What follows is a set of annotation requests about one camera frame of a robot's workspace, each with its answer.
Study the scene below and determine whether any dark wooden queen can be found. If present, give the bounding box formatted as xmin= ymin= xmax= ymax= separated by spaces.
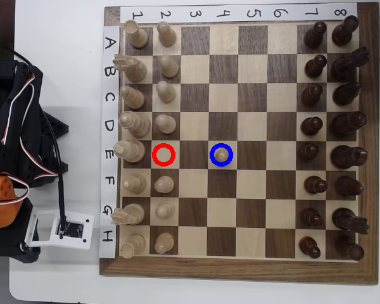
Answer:
xmin=331 ymin=111 xmax=367 ymax=139

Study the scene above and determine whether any dark wooden bishop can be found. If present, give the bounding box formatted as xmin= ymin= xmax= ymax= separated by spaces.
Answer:
xmin=331 ymin=81 xmax=363 ymax=107
xmin=334 ymin=175 xmax=365 ymax=197

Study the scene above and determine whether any light wooden queen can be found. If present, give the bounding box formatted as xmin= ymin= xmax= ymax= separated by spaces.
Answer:
xmin=118 ymin=111 xmax=152 ymax=139

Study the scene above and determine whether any dark wooden knight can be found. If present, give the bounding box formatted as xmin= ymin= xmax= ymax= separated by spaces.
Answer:
xmin=331 ymin=46 xmax=370 ymax=82
xmin=331 ymin=207 xmax=371 ymax=235

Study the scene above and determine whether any light wooden king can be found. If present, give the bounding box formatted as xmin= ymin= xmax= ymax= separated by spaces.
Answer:
xmin=113 ymin=139 xmax=146 ymax=164

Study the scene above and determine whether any white letter label strip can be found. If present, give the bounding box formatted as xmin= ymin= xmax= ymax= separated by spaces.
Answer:
xmin=98 ymin=24 xmax=120 ymax=259

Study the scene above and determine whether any white number label strip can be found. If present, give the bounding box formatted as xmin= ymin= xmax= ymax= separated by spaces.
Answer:
xmin=120 ymin=3 xmax=358 ymax=23

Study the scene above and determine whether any red white black servo wire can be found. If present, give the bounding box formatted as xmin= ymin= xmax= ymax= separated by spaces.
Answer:
xmin=18 ymin=136 xmax=61 ymax=178
xmin=0 ymin=180 xmax=31 ymax=212
xmin=1 ymin=71 xmax=36 ymax=145

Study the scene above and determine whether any light wooden knight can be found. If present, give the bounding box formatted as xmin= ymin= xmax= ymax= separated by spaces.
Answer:
xmin=110 ymin=203 xmax=146 ymax=225
xmin=113 ymin=53 xmax=148 ymax=83

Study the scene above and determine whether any light wooden rook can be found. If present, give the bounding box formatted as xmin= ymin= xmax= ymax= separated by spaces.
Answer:
xmin=119 ymin=232 xmax=146 ymax=259
xmin=122 ymin=20 xmax=149 ymax=49

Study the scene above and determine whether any wooden chessboard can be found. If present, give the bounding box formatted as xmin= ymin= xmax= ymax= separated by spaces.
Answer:
xmin=99 ymin=2 xmax=380 ymax=285

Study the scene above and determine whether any dark wooden king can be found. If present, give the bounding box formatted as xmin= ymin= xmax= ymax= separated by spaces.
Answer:
xmin=329 ymin=144 xmax=368 ymax=170

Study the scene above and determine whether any dark wooden rook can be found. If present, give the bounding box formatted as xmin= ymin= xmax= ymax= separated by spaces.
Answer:
xmin=331 ymin=15 xmax=359 ymax=48
xmin=337 ymin=236 xmax=365 ymax=262

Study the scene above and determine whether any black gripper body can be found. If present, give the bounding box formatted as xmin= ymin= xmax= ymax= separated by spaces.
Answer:
xmin=0 ymin=198 xmax=41 ymax=264

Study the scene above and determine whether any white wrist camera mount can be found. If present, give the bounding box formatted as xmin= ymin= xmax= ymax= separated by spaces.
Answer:
xmin=24 ymin=210 xmax=94 ymax=251

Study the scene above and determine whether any light wooden pawn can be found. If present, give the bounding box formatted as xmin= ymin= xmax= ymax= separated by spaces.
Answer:
xmin=160 ymin=54 xmax=180 ymax=79
xmin=155 ymin=113 xmax=177 ymax=135
xmin=156 ymin=80 xmax=177 ymax=103
xmin=156 ymin=21 xmax=177 ymax=48
xmin=155 ymin=201 xmax=175 ymax=220
xmin=154 ymin=232 xmax=175 ymax=255
xmin=213 ymin=147 xmax=229 ymax=165
xmin=154 ymin=175 xmax=175 ymax=194

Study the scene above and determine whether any dark wooden pawn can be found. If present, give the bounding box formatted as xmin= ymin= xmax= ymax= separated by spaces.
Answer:
xmin=300 ymin=207 xmax=324 ymax=227
xmin=300 ymin=116 xmax=324 ymax=136
xmin=298 ymin=236 xmax=322 ymax=259
xmin=300 ymin=83 xmax=324 ymax=107
xmin=303 ymin=21 xmax=327 ymax=49
xmin=303 ymin=175 xmax=329 ymax=194
xmin=304 ymin=54 xmax=328 ymax=79
xmin=296 ymin=142 xmax=320 ymax=162

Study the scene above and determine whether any light wooden bishop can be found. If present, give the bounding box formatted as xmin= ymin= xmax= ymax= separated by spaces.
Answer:
xmin=119 ymin=85 xmax=146 ymax=110
xmin=122 ymin=173 xmax=146 ymax=194

